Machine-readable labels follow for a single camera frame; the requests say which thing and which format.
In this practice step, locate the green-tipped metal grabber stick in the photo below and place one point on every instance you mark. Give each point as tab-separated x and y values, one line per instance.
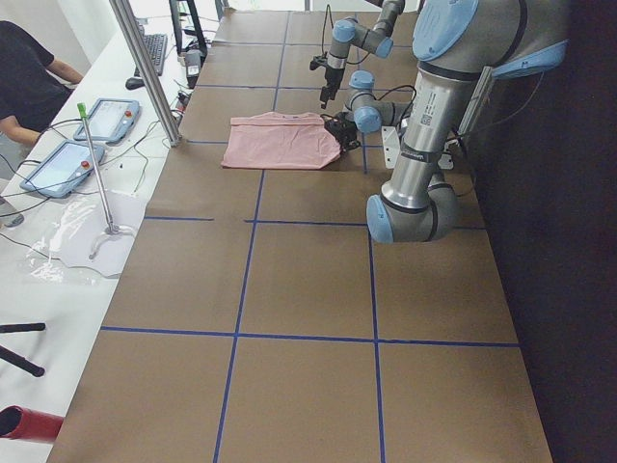
99	178

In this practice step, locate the clear plastic sheet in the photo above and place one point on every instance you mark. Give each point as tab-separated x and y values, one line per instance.
82	238

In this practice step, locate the black tripod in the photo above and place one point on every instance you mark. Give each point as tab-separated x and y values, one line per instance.
18	352

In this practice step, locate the teach pendant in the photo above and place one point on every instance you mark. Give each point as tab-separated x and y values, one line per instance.
110	119
61	171

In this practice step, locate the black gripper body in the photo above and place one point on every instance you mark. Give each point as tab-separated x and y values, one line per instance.
341	130
332	76

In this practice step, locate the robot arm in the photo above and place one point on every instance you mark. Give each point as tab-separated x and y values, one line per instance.
348	32
453	42

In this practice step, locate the red cylinder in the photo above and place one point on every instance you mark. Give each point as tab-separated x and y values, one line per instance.
18	423

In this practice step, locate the person in black shirt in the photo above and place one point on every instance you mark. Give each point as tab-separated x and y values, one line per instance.
35	85

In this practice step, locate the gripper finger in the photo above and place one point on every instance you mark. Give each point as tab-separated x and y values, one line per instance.
324	97
331	91

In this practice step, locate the black keyboard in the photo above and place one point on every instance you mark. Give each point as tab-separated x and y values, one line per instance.
156	46

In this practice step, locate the far teach pendant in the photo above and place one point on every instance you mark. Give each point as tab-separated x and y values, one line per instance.
110	119

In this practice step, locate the aluminium frame post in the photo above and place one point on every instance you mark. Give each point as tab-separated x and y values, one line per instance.
130	29

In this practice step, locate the near teach pendant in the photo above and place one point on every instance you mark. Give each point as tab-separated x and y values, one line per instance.
61	171

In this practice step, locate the black computer mouse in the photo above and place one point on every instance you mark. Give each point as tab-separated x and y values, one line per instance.
134	83

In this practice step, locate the pink printed t-shirt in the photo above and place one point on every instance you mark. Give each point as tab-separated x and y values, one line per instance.
275	141

